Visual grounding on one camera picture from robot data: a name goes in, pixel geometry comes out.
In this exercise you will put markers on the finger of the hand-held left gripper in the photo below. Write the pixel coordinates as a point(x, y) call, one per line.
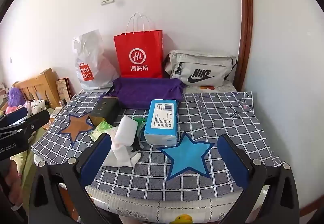
point(16, 114)
point(35, 121)

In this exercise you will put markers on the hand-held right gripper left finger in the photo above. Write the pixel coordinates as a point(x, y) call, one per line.
point(95, 158)

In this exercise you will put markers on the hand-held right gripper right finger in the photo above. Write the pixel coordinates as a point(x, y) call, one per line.
point(232, 158)

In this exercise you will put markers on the pale green sponge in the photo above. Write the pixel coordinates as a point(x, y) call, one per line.
point(101, 129)

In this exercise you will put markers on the white sponge block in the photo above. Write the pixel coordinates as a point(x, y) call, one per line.
point(126, 129)

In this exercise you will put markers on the green snack packet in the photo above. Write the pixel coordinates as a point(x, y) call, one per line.
point(140, 126)

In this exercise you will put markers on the purple towel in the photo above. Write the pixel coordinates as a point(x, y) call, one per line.
point(146, 92)

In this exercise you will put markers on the person's left hand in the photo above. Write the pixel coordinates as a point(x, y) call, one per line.
point(14, 186)

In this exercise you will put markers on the black spotted white cloth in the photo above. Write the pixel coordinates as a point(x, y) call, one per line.
point(38, 106)

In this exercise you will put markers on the purple plush toy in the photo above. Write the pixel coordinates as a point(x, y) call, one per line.
point(15, 96)

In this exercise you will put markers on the pale green bedsheet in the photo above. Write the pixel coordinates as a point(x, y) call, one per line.
point(27, 160)

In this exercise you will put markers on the wooden headboard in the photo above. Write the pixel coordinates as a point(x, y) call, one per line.
point(33, 85)

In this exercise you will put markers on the grey checkered star blanket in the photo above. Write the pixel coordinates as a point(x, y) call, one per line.
point(227, 117)

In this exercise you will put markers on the dark green gold tea box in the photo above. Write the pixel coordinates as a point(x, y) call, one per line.
point(103, 110)

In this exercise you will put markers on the blue tissue pack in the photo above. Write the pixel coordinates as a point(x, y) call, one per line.
point(160, 139)

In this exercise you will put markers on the white plastic shopping bag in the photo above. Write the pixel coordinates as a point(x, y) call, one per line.
point(93, 62)

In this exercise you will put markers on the red paper bag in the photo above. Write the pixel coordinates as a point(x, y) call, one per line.
point(139, 47)

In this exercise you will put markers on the brown wooden door frame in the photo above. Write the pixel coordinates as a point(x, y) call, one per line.
point(246, 24)

